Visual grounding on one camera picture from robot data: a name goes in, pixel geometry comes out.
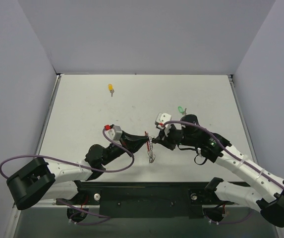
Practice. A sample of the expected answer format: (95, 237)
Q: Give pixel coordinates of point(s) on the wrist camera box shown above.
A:
(114, 132)
(161, 119)

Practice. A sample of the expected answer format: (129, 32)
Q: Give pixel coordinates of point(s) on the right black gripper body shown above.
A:
(170, 139)

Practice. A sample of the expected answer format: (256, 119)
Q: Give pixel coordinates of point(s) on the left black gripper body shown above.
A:
(124, 142)

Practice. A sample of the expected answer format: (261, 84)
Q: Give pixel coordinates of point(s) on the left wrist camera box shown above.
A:
(114, 132)

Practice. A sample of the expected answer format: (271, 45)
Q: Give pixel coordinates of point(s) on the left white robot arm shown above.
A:
(46, 177)

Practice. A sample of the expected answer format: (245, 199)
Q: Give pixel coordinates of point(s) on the aluminium frame rail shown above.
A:
(233, 193)

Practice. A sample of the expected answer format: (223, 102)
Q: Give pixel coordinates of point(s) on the yellow tag key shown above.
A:
(111, 89)

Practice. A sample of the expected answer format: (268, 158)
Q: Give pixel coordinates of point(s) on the green tag key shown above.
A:
(182, 110)

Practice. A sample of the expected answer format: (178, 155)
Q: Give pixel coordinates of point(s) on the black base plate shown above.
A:
(146, 199)

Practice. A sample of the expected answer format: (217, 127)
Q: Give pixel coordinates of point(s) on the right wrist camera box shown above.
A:
(161, 119)

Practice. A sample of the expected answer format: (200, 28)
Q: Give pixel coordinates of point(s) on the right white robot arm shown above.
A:
(265, 191)

